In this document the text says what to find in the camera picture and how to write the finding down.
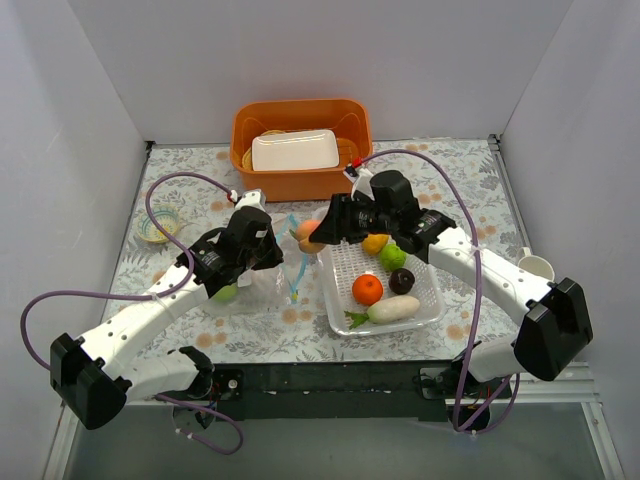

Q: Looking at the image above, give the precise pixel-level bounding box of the peach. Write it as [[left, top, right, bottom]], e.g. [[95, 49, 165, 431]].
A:
[[294, 218, 329, 255]]

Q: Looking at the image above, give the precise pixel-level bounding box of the orange plastic tub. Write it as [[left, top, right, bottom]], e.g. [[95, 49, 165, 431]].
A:
[[230, 99, 373, 202]]

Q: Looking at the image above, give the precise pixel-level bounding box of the clear zip top bag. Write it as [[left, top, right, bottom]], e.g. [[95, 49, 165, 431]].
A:
[[206, 213, 309, 315]]

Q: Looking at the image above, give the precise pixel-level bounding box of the white plastic basket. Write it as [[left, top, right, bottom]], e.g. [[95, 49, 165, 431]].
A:
[[317, 243, 446, 337]]

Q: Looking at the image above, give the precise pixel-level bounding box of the dark purple mangosteen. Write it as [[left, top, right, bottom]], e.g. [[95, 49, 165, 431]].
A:
[[388, 268, 415, 295]]

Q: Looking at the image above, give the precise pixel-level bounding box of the floral table mat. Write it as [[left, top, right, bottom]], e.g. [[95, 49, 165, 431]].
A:
[[134, 139, 524, 363]]

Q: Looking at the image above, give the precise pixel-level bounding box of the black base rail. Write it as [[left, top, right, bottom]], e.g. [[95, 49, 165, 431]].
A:
[[169, 357, 516, 421]]

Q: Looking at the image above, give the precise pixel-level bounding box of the white radish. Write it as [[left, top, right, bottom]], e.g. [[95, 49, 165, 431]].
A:
[[344, 295, 421, 329]]

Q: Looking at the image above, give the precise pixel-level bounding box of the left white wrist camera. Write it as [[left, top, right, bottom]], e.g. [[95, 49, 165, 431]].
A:
[[234, 189, 266, 211]]

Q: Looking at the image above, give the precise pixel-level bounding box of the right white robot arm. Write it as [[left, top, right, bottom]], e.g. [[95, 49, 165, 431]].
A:
[[310, 170, 593, 398]]

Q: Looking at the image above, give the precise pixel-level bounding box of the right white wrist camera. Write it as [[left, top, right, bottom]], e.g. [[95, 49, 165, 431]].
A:
[[344, 165, 374, 201]]

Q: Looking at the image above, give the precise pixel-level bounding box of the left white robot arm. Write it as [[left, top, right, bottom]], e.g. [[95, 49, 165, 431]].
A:
[[50, 206, 283, 430]]

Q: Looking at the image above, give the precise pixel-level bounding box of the patterned small bowl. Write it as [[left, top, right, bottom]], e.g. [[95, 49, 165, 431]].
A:
[[136, 205, 181, 244]]

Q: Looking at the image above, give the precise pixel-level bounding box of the yellow plate in tub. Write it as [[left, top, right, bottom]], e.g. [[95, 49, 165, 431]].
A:
[[240, 130, 284, 171]]

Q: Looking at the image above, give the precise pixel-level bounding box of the orange tangerine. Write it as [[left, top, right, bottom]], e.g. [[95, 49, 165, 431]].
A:
[[351, 274, 384, 306]]

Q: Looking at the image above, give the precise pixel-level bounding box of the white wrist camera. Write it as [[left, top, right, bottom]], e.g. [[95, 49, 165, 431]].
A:
[[344, 165, 374, 201], [234, 189, 266, 211]]

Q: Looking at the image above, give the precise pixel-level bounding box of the white cup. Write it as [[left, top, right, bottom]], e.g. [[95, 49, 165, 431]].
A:
[[517, 247, 555, 282]]

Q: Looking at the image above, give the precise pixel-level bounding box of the white rectangular dish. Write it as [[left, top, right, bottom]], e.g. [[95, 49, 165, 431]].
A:
[[251, 129, 340, 172]]

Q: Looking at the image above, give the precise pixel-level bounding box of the green apple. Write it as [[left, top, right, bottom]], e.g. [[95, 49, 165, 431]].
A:
[[212, 284, 238, 303]]

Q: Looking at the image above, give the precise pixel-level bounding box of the green lime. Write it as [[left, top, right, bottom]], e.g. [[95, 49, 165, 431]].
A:
[[378, 244, 407, 272]]

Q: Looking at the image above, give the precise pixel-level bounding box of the yellow mango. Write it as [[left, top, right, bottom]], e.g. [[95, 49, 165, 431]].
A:
[[361, 234, 389, 256]]

